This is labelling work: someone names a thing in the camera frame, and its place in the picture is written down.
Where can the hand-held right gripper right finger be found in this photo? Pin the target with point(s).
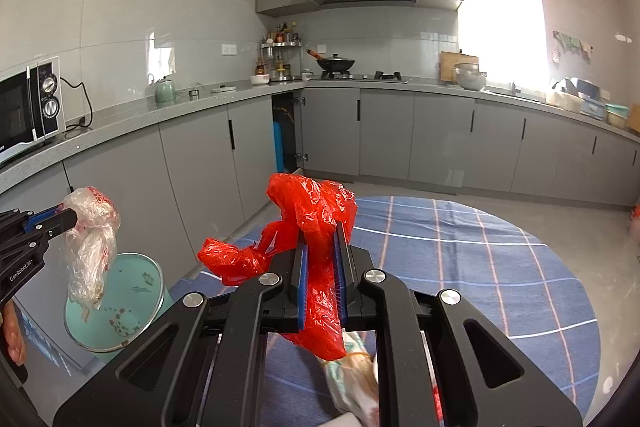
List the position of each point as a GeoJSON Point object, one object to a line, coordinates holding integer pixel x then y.
{"type": "Point", "coordinates": [340, 282]}

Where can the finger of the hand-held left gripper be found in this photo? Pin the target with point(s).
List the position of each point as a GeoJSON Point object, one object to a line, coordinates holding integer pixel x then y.
{"type": "Point", "coordinates": [42, 216]}
{"type": "Point", "coordinates": [62, 223]}

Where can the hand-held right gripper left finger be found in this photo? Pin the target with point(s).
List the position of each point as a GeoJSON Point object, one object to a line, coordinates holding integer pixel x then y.
{"type": "Point", "coordinates": [298, 287]}

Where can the clear red-printed plastic bag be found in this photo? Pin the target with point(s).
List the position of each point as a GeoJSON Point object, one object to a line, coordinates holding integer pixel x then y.
{"type": "Point", "coordinates": [90, 247]}

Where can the red plastic bag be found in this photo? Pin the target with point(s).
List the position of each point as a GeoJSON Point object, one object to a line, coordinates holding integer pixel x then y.
{"type": "Point", "coordinates": [310, 207]}

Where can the clear wrapper with rubber band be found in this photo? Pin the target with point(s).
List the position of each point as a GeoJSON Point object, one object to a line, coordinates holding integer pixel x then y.
{"type": "Point", "coordinates": [350, 369]}

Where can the teal trash bin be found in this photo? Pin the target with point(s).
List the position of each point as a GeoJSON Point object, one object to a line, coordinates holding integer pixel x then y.
{"type": "Point", "coordinates": [130, 287]}

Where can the person's left hand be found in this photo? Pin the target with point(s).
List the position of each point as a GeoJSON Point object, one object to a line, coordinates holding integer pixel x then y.
{"type": "Point", "coordinates": [14, 337]}

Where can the black and white microwave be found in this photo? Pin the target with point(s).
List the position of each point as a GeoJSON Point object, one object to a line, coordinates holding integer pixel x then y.
{"type": "Point", "coordinates": [20, 117]}

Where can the blue plaid cloth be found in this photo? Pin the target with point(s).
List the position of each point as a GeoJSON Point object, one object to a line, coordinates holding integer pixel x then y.
{"type": "Point", "coordinates": [475, 267]}

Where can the grey base cabinets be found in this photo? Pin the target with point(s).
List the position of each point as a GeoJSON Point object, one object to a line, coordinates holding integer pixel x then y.
{"type": "Point", "coordinates": [200, 147]}

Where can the green ceramic teapot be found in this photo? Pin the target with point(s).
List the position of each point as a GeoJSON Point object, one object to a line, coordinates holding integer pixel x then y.
{"type": "Point", "coordinates": [164, 92]}

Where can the small metal cup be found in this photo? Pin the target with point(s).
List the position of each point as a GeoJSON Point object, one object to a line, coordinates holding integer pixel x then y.
{"type": "Point", "coordinates": [194, 94]}

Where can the gas stove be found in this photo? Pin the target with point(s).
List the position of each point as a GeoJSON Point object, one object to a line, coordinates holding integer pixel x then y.
{"type": "Point", "coordinates": [385, 78]}

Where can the white bowl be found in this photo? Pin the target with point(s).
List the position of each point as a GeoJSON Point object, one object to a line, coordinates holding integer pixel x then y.
{"type": "Point", "coordinates": [259, 80]}

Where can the black wok with lid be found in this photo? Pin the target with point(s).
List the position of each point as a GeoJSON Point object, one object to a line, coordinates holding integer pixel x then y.
{"type": "Point", "coordinates": [336, 64]}

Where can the metal basin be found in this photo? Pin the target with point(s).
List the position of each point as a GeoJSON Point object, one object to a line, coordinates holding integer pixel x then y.
{"type": "Point", "coordinates": [470, 79]}

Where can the metal spice rack with bottles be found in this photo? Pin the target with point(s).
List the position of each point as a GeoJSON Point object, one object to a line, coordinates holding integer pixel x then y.
{"type": "Point", "coordinates": [282, 42]}

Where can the wooden cutting board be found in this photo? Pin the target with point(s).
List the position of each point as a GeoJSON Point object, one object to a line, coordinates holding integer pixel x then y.
{"type": "Point", "coordinates": [450, 62]}

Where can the white storage box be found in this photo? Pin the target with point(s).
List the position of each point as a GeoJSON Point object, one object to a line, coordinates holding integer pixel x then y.
{"type": "Point", "coordinates": [562, 101]}

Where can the bright window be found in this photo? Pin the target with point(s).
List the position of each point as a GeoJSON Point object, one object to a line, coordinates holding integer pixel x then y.
{"type": "Point", "coordinates": [500, 32]}

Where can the pale blue container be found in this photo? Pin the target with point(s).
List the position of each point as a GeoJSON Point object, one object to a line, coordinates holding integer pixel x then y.
{"type": "Point", "coordinates": [594, 109]}

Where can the teal lidded container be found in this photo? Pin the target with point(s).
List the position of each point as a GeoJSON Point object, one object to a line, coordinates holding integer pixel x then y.
{"type": "Point", "coordinates": [616, 116]}

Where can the white wall socket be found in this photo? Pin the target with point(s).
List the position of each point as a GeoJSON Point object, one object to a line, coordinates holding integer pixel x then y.
{"type": "Point", "coordinates": [229, 50]}

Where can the hanging wall cloth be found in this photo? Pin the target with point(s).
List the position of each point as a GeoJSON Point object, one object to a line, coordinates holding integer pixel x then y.
{"type": "Point", "coordinates": [572, 43]}

